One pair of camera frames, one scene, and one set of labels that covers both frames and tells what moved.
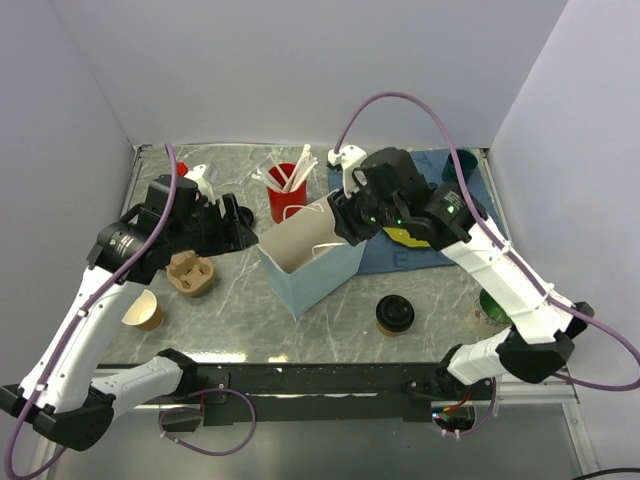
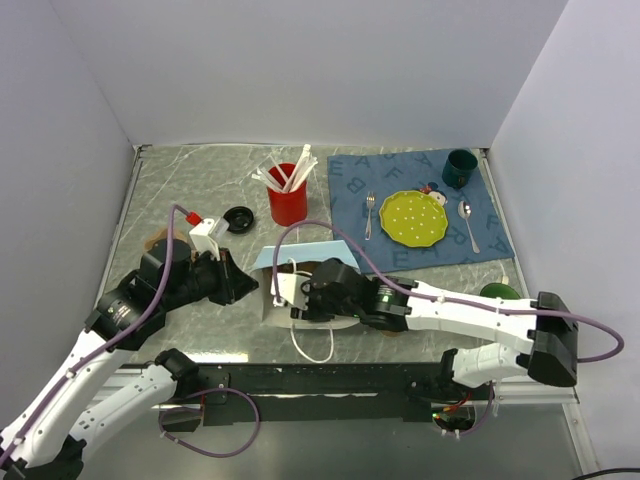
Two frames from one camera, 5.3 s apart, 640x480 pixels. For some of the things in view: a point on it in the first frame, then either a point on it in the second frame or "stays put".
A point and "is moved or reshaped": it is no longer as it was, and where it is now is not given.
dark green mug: [468, 161] stays put
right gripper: [346, 223] -> [310, 313]
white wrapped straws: [305, 164] stays put
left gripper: [230, 236] -> [233, 281]
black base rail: [317, 392] stays put
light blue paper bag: [304, 256] is moved or reshaped
